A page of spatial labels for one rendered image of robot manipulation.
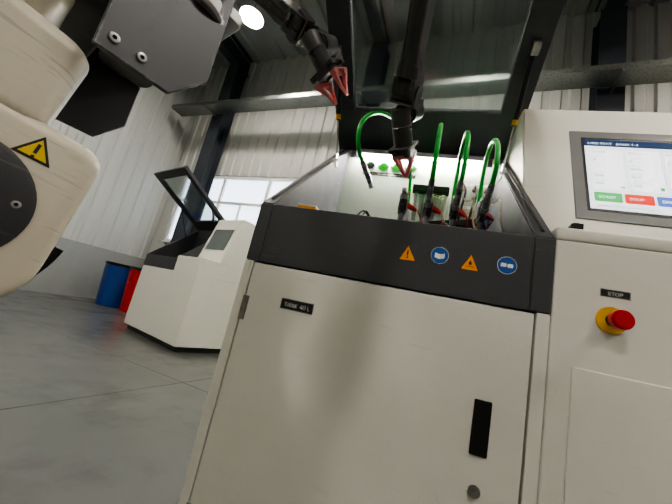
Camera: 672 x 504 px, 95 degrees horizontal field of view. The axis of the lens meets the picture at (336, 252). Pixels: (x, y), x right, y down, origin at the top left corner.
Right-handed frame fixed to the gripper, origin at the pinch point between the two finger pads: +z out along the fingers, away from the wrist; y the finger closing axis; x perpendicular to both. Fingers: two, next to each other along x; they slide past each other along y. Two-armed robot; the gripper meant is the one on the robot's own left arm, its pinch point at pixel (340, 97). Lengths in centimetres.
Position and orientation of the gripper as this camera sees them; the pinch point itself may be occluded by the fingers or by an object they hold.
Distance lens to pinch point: 106.1
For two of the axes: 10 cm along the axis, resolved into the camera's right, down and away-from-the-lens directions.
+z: 4.7, 8.7, 1.5
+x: -5.8, 4.4, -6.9
